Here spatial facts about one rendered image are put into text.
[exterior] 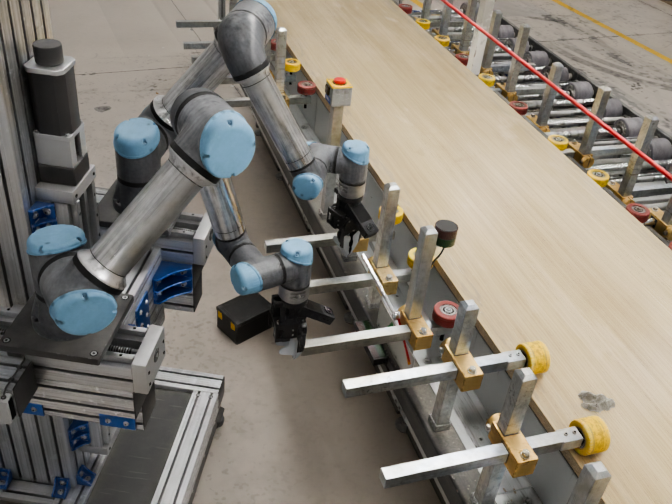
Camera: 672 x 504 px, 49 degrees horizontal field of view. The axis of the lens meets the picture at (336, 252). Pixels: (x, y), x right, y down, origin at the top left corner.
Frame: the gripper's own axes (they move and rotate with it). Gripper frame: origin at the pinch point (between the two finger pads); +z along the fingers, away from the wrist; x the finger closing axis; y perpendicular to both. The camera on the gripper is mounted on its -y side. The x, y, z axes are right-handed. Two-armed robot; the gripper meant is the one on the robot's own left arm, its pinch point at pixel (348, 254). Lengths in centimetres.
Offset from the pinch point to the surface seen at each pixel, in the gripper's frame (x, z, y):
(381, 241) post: -7.1, -5.4, -5.7
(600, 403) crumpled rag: -12, -1, -80
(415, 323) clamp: 1.9, 3.1, -31.2
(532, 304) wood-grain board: -29, 0, -46
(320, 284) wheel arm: 11.5, 5.2, -1.9
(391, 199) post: -8.1, -19.7, -6.1
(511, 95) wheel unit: -151, 6, 61
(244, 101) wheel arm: -38, 5, 112
